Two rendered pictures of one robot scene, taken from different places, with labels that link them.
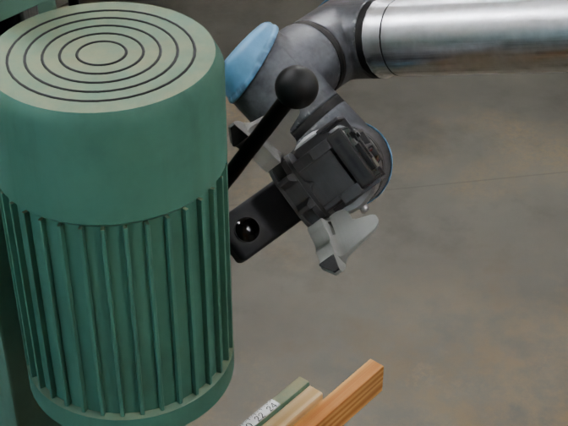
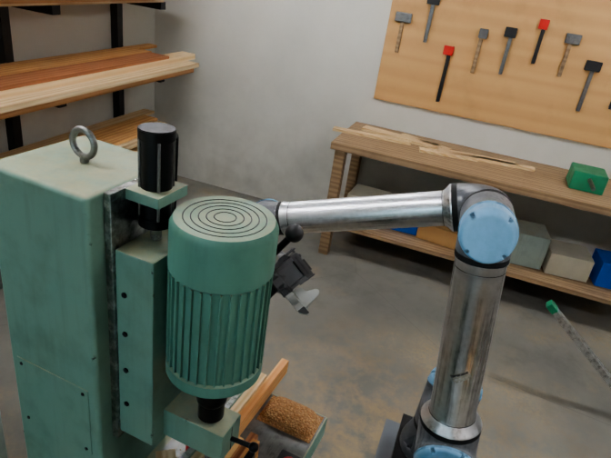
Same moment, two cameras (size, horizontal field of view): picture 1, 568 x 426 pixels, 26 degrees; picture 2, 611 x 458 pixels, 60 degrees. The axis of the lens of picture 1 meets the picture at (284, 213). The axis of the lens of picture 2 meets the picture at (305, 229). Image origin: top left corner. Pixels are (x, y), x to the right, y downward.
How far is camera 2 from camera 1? 0.28 m
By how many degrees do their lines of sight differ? 20
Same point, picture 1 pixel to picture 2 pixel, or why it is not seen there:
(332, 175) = (293, 273)
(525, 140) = not seen: hidden behind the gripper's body
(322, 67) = not seen: hidden behind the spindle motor
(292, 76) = (295, 228)
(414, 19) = (302, 209)
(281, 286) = not seen: hidden behind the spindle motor
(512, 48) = (346, 220)
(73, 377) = (202, 370)
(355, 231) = (308, 296)
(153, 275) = (248, 317)
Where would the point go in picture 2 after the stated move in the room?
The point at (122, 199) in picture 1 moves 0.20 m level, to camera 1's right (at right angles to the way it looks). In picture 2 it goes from (243, 281) to (363, 276)
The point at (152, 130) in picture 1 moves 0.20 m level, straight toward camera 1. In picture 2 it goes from (260, 249) to (314, 330)
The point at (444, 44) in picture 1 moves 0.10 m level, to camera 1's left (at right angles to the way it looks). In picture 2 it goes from (316, 219) to (278, 219)
